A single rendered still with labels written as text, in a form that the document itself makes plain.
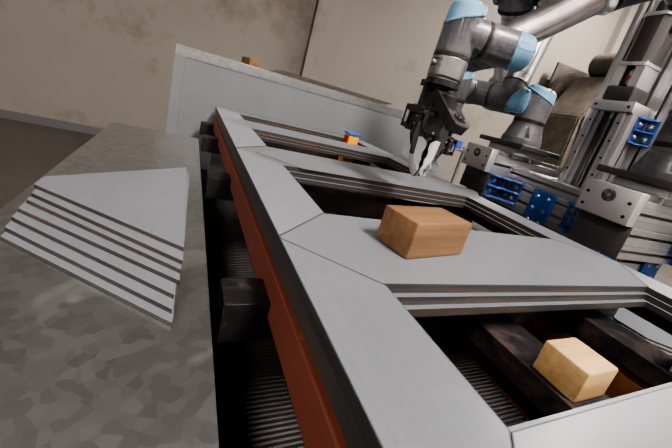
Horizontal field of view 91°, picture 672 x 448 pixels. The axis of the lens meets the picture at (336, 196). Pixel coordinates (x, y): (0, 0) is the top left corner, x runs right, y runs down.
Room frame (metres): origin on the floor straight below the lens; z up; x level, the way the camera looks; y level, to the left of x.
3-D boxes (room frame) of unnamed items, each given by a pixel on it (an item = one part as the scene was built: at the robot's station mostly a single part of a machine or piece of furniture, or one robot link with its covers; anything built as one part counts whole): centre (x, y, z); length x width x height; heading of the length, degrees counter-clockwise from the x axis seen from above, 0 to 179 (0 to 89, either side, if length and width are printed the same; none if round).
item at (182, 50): (1.94, 0.34, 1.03); 1.30 x 0.60 x 0.04; 117
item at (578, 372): (0.33, -0.32, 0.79); 0.06 x 0.05 x 0.04; 117
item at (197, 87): (1.69, 0.21, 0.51); 1.30 x 0.04 x 1.01; 117
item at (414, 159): (0.76, -0.14, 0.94); 0.06 x 0.03 x 0.09; 26
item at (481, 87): (1.16, -0.34, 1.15); 0.11 x 0.11 x 0.08; 54
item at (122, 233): (0.43, 0.31, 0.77); 0.45 x 0.20 x 0.04; 27
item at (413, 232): (0.44, -0.13, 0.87); 0.12 x 0.06 x 0.05; 129
